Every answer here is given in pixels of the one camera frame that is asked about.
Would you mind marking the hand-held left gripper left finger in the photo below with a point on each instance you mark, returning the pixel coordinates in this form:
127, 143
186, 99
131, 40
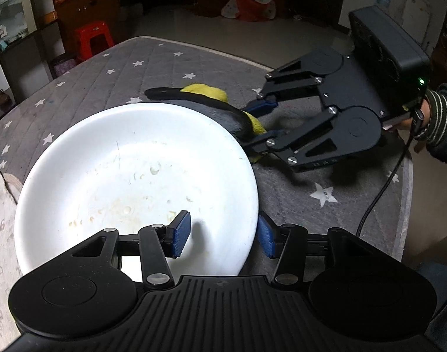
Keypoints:
181, 233

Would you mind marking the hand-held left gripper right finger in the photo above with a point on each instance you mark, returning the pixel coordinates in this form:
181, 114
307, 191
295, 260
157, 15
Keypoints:
266, 236

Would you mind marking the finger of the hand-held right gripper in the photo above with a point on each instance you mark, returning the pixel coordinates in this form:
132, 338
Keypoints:
273, 134
263, 107

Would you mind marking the white bowl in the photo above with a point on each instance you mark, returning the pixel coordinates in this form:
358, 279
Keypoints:
135, 176

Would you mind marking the person's right forearm striped sleeve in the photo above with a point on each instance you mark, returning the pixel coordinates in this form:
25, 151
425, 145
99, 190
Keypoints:
441, 117

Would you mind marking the person's right hand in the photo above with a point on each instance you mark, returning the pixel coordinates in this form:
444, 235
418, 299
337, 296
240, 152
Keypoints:
399, 124

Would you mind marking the orange and white bag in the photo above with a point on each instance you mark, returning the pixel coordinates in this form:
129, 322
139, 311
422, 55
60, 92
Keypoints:
251, 2

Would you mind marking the grey star quilted mat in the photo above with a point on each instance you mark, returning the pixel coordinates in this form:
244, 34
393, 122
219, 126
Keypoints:
135, 69

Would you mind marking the dark blue cloth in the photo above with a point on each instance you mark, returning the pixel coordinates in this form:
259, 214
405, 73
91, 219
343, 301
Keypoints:
439, 278

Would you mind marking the beige printed cloth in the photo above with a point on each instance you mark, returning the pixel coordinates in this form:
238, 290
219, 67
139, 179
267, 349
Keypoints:
0, 249

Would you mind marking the red plastic stool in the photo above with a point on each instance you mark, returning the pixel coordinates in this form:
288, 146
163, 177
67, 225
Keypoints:
93, 36

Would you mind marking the wooden cabinet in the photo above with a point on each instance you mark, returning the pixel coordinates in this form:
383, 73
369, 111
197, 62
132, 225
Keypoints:
87, 0

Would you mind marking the small brown jar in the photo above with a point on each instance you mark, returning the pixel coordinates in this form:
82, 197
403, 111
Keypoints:
1, 99

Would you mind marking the glass door cabinet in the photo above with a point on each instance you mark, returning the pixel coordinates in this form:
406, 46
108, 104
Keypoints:
11, 7

